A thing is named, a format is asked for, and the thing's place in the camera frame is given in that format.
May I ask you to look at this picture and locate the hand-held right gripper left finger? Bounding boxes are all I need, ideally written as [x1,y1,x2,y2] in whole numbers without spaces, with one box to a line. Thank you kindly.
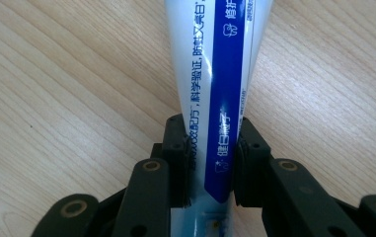
[150,113,191,209]

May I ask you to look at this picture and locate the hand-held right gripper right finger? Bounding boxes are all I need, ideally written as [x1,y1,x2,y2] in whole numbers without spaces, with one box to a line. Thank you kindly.
[232,116,272,209]

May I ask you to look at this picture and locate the white and blue toothpaste tube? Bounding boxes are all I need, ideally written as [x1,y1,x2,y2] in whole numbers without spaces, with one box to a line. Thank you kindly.
[163,0,275,237]

